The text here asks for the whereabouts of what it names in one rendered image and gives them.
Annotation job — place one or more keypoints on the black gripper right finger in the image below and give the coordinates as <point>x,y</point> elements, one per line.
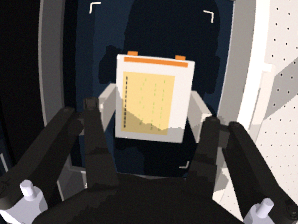
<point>260,198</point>

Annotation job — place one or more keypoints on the grey flat base plate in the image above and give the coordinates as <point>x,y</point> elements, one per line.
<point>278,137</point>

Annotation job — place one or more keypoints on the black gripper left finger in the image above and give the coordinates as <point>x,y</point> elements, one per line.
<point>26,188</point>

